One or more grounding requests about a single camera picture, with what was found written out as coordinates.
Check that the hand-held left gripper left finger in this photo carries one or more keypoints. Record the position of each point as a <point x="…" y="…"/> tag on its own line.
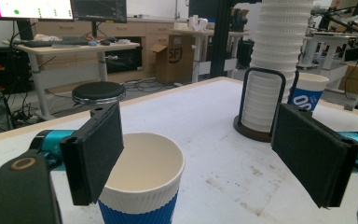
<point x="96" y="152"/>

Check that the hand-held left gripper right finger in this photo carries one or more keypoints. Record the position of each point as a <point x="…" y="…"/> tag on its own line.
<point x="313" y="155"/>

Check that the blue sleeved paper cup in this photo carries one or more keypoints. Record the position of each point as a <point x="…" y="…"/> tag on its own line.
<point x="149" y="174"/>
<point x="307" y="93"/>

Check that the black cup holder base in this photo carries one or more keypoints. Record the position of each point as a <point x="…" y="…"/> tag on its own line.
<point x="251" y="132"/>

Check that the stack of white paper cups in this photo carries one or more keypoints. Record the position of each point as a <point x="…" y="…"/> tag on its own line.
<point x="276" y="56"/>

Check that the black round stool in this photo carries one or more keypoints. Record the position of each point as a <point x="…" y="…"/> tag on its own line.
<point x="98" y="91"/>

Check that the white table mat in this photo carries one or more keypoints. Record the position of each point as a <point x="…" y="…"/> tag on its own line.
<point x="214" y="140"/>

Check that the white leg wooden desk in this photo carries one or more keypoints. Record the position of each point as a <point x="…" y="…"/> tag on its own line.
<point x="74" y="49"/>

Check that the white workshop table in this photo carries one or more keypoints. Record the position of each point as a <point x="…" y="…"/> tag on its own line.
<point x="329" y="40"/>

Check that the black keyboard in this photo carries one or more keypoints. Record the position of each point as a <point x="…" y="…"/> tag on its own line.
<point x="59" y="41"/>

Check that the brown cardboard box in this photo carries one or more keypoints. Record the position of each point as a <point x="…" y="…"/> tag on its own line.
<point x="174" y="59"/>

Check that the black box red label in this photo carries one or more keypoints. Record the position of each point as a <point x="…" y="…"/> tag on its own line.
<point x="3" y="68"/>

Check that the computer monitor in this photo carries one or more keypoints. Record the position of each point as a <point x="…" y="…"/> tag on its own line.
<point x="28" y="8"/>
<point x="101" y="10"/>

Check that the black metal frame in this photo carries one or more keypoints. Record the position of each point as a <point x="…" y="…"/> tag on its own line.
<point x="220" y="37"/>

